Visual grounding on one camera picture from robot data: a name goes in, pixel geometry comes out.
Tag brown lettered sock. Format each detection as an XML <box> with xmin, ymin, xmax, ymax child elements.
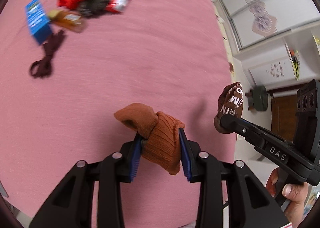
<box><xmin>213</xmin><ymin>82</ymin><xmax>244</xmax><ymax>134</ymax></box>

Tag orange knitted sock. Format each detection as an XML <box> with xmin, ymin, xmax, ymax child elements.
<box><xmin>114</xmin><ymin>103</ymin><xmax>185</xmax><ymax>175</ymax></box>

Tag black fuzzy sock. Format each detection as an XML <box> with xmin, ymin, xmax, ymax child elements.
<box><xmin>76</xmin><ymin>0</ymin><xmax>110</xmax><ymax>18</ymax></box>

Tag person right hand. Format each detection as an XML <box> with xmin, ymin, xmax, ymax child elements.
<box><xmin>266</xmin><ymin>168</ymin><xmax>309</xmax><ymax>227</ymax></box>

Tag dark green round stool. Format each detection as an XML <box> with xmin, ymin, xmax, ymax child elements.
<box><xmin>245</xmin><ymin>86</ymin><xmax>268</xmax><ymax>112</ymax></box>

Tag sliding wardrobe flower doors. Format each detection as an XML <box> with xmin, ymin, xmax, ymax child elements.
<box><xmin>221</xmin><ymin>0</ymin><xmax>319</xmax><ymax>49</ymax></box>

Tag pink bed sheet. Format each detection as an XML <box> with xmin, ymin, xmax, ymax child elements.
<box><xmin>1</xmin><ymin>0</ymin><xmax>235</xmax><ymax>217</ymax></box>

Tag dark brown hair band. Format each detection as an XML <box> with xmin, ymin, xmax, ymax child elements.
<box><xmin>29</xmin><ymin>30</ymin><xmax>66</xmax><ymax>78</ymax></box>

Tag amber small bottle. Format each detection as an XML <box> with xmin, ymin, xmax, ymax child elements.
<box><xmin>47</xmin><ymin>10</ymin><xmax>86</xmax><ymax>33</ymax></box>

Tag blue small carton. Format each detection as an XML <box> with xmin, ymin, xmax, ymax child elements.
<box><xmin>25</xmin><ymin>0</ymin><xmax>53</xmax><ymax>45</ymax></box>

